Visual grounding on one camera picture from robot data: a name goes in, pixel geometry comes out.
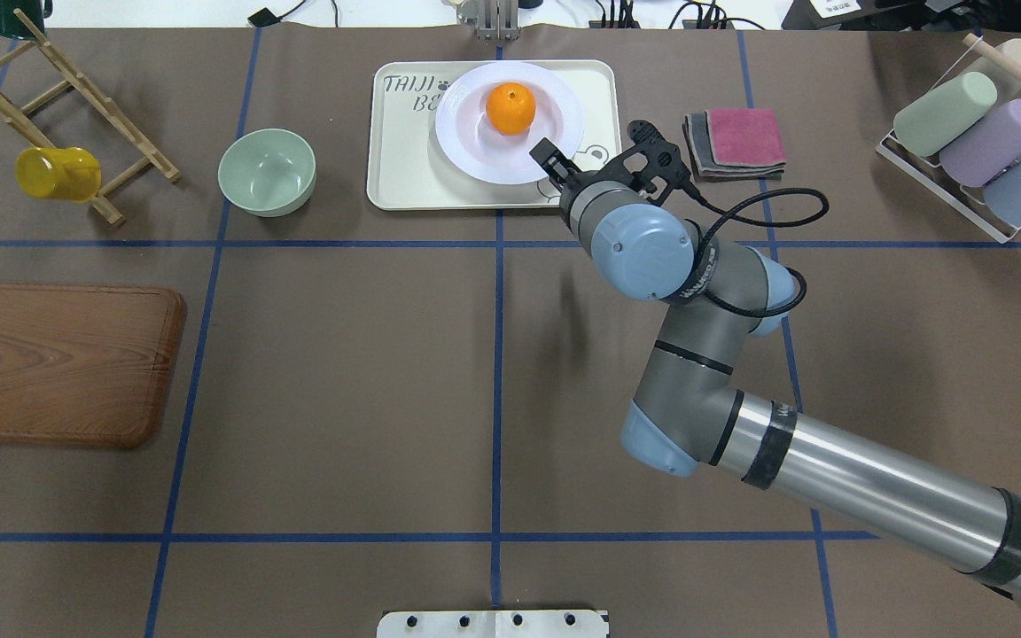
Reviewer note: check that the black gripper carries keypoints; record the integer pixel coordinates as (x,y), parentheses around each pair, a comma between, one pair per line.
(566,176)

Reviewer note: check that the yellow plastic mug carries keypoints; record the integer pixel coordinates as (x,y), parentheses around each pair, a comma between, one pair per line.
(58,173)

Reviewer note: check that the green tumbler cup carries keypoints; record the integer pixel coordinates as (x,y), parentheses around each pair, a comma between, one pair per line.
(942,114)

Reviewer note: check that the white round plate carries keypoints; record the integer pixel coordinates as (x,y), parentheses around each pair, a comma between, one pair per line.
(475,146)

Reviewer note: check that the brown wooden cutting board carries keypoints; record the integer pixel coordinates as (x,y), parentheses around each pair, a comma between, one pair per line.
(86,365)

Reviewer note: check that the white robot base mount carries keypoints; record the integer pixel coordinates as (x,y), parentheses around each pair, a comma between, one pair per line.
(495,623)

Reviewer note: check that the pink cleaning cloth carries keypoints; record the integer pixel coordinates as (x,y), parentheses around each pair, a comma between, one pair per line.
(745,138)

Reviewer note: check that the dark green mug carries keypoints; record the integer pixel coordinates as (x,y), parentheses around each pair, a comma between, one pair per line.
(35,12)

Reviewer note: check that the orange fruit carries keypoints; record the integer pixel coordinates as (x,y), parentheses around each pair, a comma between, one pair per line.
(511,108)

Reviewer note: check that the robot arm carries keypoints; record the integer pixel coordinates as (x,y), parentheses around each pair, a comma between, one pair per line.
(653,236)

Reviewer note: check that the purple tumbler cup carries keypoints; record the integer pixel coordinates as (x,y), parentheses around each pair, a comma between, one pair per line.
(977,156)

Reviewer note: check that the grey cleaning cloth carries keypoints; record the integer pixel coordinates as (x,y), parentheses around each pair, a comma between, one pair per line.
(694,128)

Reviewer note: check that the green ceramic bowl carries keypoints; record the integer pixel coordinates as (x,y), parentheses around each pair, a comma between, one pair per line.
(268,173)

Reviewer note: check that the cream bear print tray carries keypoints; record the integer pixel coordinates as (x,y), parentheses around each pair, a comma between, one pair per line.
(407,169)

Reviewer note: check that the white wire cup rack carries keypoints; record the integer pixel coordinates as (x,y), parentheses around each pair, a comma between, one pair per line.
(1002,64)

